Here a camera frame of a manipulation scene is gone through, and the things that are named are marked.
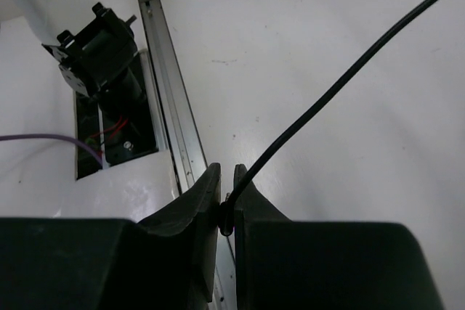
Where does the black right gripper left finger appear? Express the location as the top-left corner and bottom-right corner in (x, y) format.
(139, 163), (221, 303)

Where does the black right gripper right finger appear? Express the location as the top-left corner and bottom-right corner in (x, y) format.
(233, 181), (290, 309)

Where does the black audio cable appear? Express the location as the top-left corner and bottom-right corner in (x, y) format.
(217, 0), (465, 237)

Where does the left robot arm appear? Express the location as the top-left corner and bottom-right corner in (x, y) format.
(13, 0), (146, 118)

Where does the aluminium front rail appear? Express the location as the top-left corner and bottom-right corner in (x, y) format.
(140, 0), (237, 309)

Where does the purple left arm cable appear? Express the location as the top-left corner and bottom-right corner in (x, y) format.
(0, 133), (106, 166)

